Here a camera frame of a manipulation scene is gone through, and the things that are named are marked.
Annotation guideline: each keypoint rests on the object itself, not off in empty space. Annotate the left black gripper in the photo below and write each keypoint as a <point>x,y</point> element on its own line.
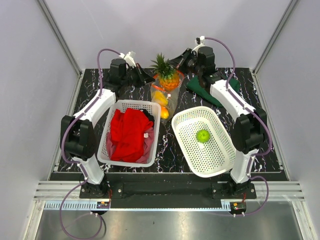
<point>145,78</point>

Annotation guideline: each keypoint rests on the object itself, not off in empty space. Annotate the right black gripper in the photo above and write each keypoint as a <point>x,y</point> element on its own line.
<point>178,61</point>

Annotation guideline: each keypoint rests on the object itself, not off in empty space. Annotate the fake pineapple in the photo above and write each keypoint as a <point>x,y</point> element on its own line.
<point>167,75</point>

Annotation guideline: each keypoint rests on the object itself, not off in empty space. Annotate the clear zip top bag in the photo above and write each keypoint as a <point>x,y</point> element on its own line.
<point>172,96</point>

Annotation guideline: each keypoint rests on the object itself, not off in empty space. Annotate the green fake lime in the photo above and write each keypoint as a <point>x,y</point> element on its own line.
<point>203,136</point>

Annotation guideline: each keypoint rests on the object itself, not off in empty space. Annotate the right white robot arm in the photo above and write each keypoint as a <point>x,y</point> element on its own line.
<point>250,124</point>

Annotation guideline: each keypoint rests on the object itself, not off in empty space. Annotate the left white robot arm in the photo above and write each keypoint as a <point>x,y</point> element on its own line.
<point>78,141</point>

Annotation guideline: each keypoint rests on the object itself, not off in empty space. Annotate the orange fake mango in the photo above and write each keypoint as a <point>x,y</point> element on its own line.
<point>164,113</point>

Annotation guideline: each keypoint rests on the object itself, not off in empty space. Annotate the green folded cloth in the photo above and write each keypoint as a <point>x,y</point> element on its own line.
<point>195,87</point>

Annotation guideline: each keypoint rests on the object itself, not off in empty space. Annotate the white rectangular laundry basket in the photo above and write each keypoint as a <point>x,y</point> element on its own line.
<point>153,108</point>

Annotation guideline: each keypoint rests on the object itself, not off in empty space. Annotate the black cloth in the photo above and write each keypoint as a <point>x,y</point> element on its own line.
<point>148,115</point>

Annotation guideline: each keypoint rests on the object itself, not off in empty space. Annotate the red cloth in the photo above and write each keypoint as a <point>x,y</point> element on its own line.
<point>127,131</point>

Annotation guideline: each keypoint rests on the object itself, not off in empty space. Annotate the pink cloth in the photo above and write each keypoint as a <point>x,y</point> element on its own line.
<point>149,137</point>

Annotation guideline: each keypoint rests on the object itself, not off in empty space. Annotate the white oval perforated basket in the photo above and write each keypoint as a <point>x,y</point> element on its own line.
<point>209,159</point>

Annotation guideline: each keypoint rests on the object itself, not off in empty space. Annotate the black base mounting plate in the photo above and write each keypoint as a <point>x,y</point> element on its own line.
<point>165,191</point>

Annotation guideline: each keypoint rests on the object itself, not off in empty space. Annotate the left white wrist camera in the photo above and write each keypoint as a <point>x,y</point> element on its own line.
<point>129,58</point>

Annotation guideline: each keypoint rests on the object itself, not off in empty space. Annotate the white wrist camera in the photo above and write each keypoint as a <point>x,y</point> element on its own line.
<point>199,42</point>
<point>129,58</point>

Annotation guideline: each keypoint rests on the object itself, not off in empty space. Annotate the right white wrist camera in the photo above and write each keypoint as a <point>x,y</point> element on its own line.
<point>199,42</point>

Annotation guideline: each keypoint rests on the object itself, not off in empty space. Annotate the aluminium rail frame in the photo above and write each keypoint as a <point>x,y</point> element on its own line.
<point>62,195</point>

